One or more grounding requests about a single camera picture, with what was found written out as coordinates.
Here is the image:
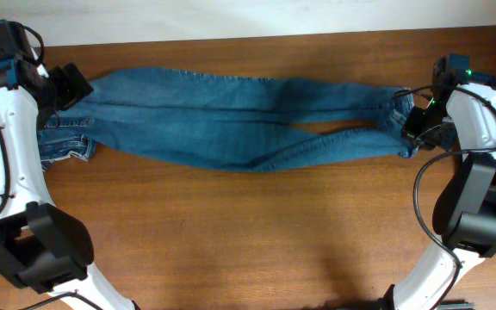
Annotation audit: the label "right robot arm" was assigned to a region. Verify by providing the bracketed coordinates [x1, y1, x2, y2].
[377, 54, 496, 310]

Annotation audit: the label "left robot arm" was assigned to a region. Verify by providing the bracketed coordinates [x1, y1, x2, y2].
[0, 20, 137, 310]

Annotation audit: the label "blue denim jeans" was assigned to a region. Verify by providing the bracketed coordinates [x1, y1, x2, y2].
[37, 67, 418, 172]

